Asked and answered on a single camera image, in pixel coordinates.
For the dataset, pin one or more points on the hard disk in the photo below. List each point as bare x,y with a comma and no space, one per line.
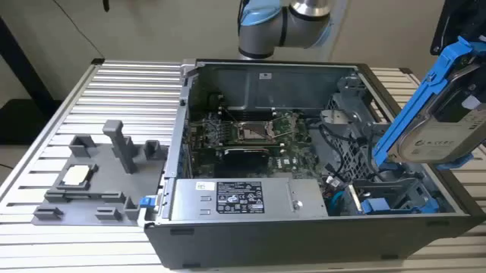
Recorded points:
415,113

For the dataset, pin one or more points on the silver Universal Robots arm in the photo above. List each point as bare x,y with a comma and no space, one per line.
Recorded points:
282,28

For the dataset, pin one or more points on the black table corner cap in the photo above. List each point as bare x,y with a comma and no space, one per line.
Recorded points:
405,70
98,61

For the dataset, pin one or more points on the gray metal drive cage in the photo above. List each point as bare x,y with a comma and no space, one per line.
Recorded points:
352,148

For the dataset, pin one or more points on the RAM slots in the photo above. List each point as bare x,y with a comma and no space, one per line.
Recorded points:
248,113

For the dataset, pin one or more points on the green motherboard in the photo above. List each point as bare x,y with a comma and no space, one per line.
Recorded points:
296,159

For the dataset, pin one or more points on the CPU socket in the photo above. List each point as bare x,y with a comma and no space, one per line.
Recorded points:
253,130

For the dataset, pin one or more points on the black graphics card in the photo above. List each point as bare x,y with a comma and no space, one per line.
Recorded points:
248,160

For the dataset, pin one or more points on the silver power supply unit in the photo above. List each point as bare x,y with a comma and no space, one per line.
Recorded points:
244,199

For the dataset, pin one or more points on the black open PC case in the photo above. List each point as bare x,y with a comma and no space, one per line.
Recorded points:
266,244

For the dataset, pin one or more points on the blue case latch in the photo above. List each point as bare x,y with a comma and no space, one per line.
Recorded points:
147,201

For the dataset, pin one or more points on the gray parts rack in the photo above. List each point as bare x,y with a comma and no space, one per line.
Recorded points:
114,182

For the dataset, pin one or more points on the silver CPU chip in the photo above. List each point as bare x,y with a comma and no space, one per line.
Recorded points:
77,175

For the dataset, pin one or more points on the blue plastic bay bracket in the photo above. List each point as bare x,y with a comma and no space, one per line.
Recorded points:
374,205

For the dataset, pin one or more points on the black desk frame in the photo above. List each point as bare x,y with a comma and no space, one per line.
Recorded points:
23,71

